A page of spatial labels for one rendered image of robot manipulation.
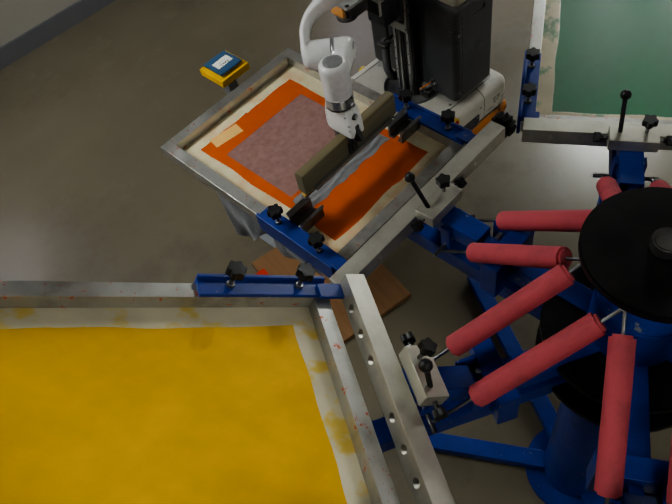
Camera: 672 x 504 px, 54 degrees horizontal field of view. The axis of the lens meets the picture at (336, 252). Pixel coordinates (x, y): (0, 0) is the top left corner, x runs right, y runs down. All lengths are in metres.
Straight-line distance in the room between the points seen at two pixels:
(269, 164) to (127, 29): 2.79
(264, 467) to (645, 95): 1.57
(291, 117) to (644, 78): 1.10
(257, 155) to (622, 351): 1.26
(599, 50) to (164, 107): 2.48
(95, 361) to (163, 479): 0.26
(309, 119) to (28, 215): 2.02
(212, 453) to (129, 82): 3.28
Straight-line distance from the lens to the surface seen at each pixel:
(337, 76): 1.68
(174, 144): 2.22
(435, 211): 1.72
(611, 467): 1.37
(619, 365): 1.35
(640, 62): 2.35
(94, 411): 1.27
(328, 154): 1.82
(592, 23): 2.49
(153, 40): 4.56
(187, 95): 4.03
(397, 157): 2.02
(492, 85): 3.28
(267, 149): 2.14
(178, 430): 1.28
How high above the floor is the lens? 2.42
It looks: 53 degrees down
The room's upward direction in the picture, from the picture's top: 15 degrees counter-clockwise
